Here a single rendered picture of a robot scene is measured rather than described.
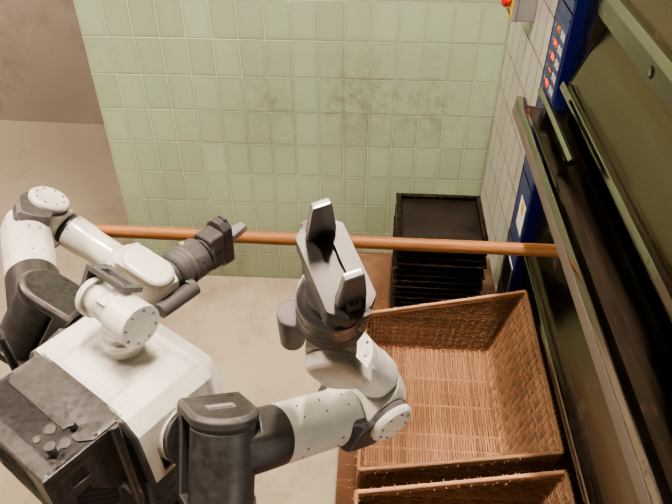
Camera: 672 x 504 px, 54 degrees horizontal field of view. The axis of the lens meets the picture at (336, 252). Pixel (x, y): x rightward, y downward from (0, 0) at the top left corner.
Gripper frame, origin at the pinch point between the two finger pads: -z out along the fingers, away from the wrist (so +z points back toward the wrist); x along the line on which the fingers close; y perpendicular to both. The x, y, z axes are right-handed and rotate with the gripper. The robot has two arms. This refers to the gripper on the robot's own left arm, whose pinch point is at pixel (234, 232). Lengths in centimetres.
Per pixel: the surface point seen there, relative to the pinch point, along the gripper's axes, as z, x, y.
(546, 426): -29, 41, 73
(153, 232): 8.3, 4.5, -18.9
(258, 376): -45, 124, -43
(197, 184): -77, 71, -106
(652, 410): 9, -18, 90
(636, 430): 16, -21, 89
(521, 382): -43, 47, 60
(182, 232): 4.3, 4.1, -13.3
